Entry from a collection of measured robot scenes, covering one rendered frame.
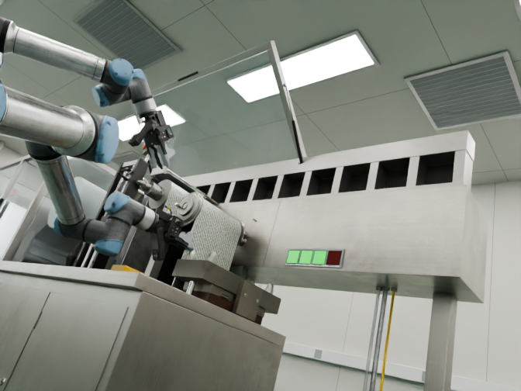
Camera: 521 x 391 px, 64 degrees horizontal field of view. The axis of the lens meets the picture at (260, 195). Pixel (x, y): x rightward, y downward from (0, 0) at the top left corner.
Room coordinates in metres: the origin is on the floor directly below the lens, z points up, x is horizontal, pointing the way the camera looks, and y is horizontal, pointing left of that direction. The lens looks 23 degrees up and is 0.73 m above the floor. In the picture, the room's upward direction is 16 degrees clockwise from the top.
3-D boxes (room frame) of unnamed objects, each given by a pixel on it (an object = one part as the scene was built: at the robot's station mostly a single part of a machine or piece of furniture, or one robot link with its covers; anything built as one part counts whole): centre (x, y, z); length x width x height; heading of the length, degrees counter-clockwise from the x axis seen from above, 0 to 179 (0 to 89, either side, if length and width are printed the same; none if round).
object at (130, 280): (2.23, 0.88, 0.88); 2.52 x 0.66 x 0.04; 44
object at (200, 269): (1.51, 0.01, 1.00); 0.40 x 0.16 x 0.06; 134
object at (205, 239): (1.57, 0.12, 1.12); 0.23 x 0.01 x 0.18; 134
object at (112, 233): (1.30, 0.42, 1.01); 0.11 x 0.08 x 0.11; 83
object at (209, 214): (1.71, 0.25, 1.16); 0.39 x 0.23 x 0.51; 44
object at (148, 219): (1.36, 0.35, 1.11); 0.08 x 0.05 x 0.08; 44
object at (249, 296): (1.46, -0.06, 0.96); 0.10 x 0.03 x 0.11; 134
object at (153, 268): (1.53, 0.31, 1.05); 0.06 x 0.05 x 0.31; 134
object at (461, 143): (2.26, 0.44, 1.55); 3.08 x 0.08 x 0.23; 44
